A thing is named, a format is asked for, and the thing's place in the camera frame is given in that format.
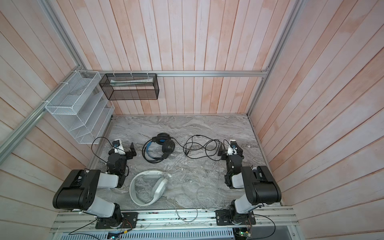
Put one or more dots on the white headphones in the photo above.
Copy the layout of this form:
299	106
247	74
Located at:
160	180

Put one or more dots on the aluminium wall frame rail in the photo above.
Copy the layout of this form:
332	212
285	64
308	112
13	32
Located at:
19	134

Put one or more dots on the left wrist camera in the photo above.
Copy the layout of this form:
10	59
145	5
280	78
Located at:
118	147

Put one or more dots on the white wire mesh shelf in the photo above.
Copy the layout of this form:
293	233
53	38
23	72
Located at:
82	110

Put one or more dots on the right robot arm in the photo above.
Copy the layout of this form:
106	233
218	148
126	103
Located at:
258	183

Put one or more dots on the black headphones with blue band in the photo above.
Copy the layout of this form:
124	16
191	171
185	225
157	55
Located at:
162	139

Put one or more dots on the black wire mesh basket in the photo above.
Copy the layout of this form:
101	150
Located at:
131	86

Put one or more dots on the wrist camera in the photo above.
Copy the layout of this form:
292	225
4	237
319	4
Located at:
234	149
118	147

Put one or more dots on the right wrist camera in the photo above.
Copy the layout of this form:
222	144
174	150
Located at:
234	149

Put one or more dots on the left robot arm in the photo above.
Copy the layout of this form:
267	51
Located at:
78	191

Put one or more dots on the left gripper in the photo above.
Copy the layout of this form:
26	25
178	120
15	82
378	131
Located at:
129	153

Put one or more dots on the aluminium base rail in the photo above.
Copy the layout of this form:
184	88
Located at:
265	223

